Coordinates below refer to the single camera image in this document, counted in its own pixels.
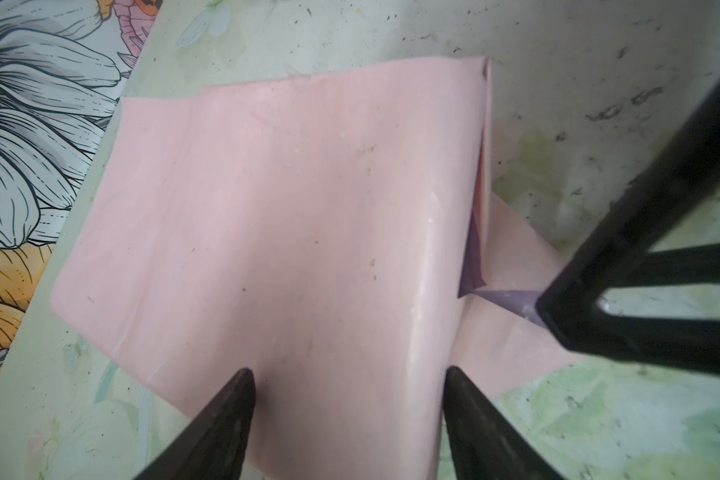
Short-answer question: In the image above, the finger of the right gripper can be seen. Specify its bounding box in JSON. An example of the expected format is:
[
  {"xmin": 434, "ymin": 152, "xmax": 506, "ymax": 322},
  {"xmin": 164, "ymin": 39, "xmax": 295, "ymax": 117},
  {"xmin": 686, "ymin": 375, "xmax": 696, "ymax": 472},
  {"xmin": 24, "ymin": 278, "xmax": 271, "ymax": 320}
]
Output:
[{"xmin": 536, "ymin": 81, "xmax": 720, "ymax": 375}]

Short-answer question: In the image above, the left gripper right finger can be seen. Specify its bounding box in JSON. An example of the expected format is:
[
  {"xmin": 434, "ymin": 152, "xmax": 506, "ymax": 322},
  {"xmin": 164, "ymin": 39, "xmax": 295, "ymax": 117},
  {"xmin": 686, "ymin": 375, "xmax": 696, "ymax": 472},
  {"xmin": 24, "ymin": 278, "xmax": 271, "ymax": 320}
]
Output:
[{"xmin": 443, "ymin": 366, "xmax": 563, "ymax": 480}]

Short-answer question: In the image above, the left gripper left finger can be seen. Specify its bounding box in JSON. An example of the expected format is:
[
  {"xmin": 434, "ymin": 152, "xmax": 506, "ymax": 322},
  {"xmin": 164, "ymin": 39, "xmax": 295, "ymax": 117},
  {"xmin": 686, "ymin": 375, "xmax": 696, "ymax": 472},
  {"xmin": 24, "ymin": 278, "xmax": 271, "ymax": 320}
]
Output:
[{"xmin": 136, "ymin": 368, "xmax": 256, "ymax": 480}]

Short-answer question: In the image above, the purple wrapping paper sheet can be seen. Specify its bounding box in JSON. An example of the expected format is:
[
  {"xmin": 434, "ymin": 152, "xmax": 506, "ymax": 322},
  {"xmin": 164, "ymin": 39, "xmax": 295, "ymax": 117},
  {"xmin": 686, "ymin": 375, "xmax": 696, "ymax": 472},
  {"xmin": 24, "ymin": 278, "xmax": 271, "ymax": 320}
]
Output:
[{"xmin": 49, "ymin": 57, "xmax": 576, "ymax": 479}]

